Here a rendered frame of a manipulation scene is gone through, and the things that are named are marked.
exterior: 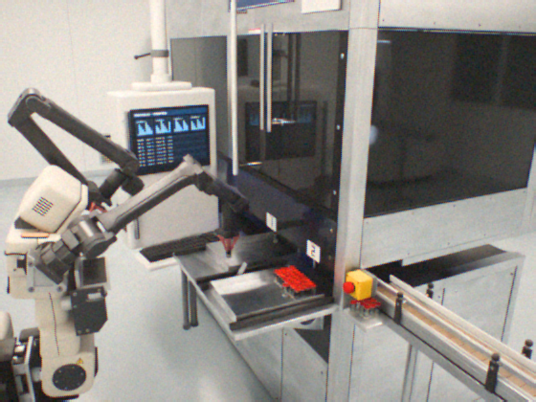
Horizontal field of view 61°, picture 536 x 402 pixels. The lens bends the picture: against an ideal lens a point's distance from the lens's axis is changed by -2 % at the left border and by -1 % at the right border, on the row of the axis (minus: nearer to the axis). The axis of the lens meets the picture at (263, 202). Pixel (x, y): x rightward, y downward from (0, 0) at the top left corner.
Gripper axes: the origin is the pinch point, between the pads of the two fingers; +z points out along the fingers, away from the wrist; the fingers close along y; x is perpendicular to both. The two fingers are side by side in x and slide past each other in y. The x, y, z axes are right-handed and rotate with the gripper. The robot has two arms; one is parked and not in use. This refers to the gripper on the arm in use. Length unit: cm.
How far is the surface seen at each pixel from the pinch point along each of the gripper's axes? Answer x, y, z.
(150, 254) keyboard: 38.7, -16.2, 11.7
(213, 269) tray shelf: -1.5, -9.0, 6.1
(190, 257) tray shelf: 13.8, -10.1, 6.3
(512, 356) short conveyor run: -109, 13, -3
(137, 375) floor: 62, -18, 95
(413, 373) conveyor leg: -80, 16, 23
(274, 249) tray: -3.4, 22.9, 5.8
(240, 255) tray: 1.7, 7.7, 5.9
